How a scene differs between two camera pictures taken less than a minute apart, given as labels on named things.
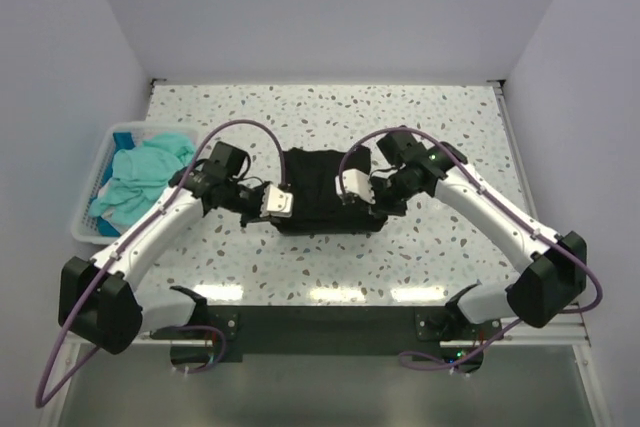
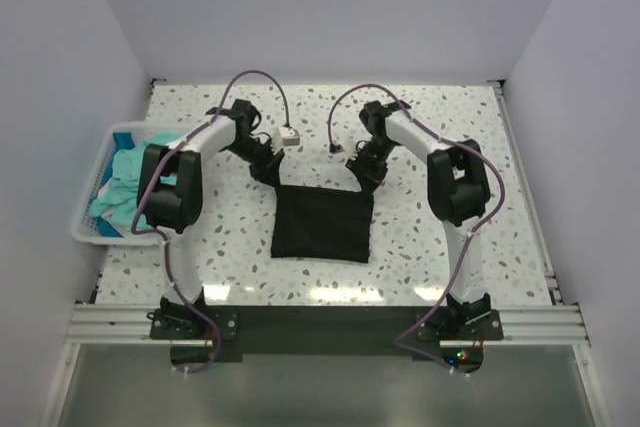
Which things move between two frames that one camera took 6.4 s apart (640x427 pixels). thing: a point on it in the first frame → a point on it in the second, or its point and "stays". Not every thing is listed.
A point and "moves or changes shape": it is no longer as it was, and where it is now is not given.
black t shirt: [318, 204] moves or changes shape
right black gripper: [380, 207] → [369, 179]
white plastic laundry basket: [83, 225] stays
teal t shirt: [139, 176] stays
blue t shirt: [122, 141] stays
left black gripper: [256, 214] → [269, 169]
